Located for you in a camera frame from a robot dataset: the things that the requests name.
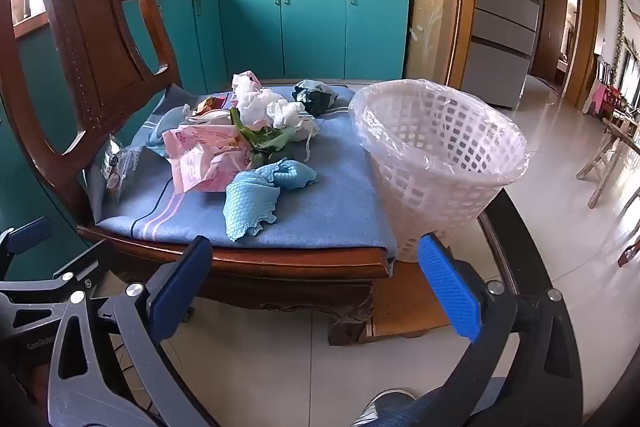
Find green vegetable leaf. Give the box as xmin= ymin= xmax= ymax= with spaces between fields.
xmin=229 ymin=107 xmax=297 ymax=168

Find carved wooden chair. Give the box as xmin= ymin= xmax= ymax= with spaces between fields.
xmin=0 ymin=0 xmax=396 ymax=348

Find pink and white plastic bag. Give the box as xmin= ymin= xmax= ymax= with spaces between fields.
xmin=232 ymin=71 xmax=262 ymax=98

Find grey refrigerator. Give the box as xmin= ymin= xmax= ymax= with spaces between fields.
xmin=460 ymin=0 xmax=543 ymax=110

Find wooden stool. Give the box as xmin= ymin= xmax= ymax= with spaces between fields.
xmin=576 ymin=117 xmax=640 ymax=210

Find light blue knitted cloth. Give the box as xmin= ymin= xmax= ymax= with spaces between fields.
xmin=223 ymin=158 xmax=319 ymax=243

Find brown wooden door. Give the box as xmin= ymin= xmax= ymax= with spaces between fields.
xmin=530 ymin=0 xmax=583 ymax=82

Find brown cardboard sheet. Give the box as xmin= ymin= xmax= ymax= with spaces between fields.
xmin=367 ymin=264 xmax=451 ymax=338

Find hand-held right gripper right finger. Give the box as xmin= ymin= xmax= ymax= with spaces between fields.
xmin=400 ymin=233 xmax=586 ymax=427

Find teal kitchen cabinets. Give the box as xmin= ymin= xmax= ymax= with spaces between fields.
xmin=120 ymin=0 xmax=416 ymax=92

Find printed foil packet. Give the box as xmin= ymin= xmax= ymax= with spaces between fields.
xmin=100 ymin=134 xmax=146 ymax=202

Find pink printed plastic packet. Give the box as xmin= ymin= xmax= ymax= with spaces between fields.
xmin=162 ymin=124 xmax=253 ymax=194

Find blue face mask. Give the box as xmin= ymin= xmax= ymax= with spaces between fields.
xmin=145 ymin=119 xmax=173 ymax=158

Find person's leg in jeans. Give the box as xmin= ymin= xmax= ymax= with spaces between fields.
xmin=372 ymin=377 xmax=506 ymax=427

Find white folded mask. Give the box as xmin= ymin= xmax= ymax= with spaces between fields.
xmin=182 ymin=104 xmax=236 ymax=128

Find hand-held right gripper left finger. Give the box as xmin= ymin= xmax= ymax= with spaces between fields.
xmin=47 ymin=236 xmax=221 ymax=427

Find white face mask with cords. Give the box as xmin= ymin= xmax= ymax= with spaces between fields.
xmin=266 ymin=99 xmax=322 ymax=162

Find clear plastic bin liner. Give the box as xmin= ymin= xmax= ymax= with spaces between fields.
xmin=348 ymin=78 xmax=531 ymax=188

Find dark crumpled foil wrapper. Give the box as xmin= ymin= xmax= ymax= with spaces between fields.
xmin=292 ymin=79 xmax=341 ymax=118

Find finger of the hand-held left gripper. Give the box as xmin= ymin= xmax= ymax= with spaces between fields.
xmin=0 ymin=241 xmax=112 ymax=360
xmin=0 ymin=217 xmax=53 ymax=258

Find pink hanging cloth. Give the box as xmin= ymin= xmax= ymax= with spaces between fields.
xmin=592 ymin=82 xmax=613 ymax=112

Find crumpled white tissue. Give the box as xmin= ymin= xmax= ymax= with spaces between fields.
xmin=235 ymin=87 xmax=287 ymax=130

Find blue striped seat cushion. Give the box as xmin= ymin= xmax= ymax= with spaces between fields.
xmin=82 ymin=82 xmax=398 ymax=265

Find red snack wrapper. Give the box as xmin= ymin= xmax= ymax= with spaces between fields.
xmin=195 ymin=96 xmax=231 ymax=115

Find green garland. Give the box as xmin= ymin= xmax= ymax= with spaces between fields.
xmin=614 ymin=0 xmax=631 ymax=72

